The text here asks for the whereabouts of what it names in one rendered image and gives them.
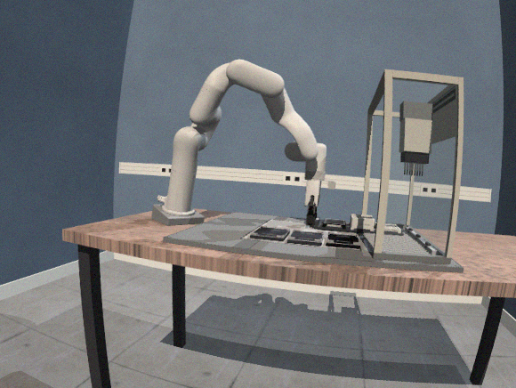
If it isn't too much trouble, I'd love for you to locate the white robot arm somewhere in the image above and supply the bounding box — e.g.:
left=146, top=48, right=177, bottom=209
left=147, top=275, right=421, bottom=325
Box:
left=157, top=60, right=335, bottom=216

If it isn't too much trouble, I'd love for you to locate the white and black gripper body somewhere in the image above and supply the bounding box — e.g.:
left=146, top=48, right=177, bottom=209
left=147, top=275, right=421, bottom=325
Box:
left=304, top=179, right=323, bottom=207

